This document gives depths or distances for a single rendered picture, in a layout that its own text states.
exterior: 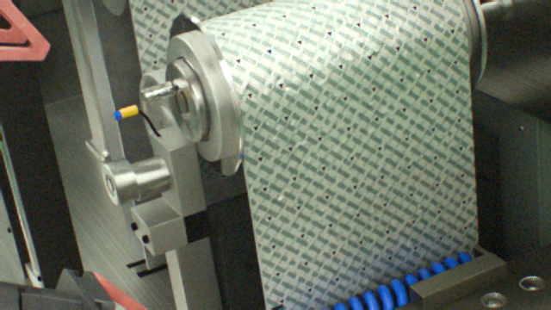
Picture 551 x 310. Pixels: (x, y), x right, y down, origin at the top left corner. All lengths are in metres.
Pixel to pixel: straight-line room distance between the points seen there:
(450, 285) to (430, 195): 0.09
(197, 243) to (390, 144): 0.21
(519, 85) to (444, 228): 0.17
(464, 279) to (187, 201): 0.27
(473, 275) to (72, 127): 0.99
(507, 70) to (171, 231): 0.38
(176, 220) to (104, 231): 0.51
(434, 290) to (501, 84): 0.25
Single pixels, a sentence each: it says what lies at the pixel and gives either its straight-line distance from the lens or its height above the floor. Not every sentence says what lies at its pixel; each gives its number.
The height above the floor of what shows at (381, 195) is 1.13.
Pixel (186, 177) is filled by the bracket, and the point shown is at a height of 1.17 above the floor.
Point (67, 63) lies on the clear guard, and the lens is 1.96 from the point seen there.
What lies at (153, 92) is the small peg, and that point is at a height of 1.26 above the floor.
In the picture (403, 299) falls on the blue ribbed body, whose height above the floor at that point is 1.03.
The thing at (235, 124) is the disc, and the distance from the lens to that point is 0.90.
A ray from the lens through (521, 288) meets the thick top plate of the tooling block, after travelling 1.04.
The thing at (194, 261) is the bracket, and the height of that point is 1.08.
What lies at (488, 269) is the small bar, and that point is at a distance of 1.04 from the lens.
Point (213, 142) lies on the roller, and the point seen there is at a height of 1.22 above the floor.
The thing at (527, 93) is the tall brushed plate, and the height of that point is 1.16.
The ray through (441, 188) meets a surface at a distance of 1.04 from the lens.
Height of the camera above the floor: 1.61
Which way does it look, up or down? 26 degrees down
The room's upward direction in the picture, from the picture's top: 8 degrees counter-clockwise
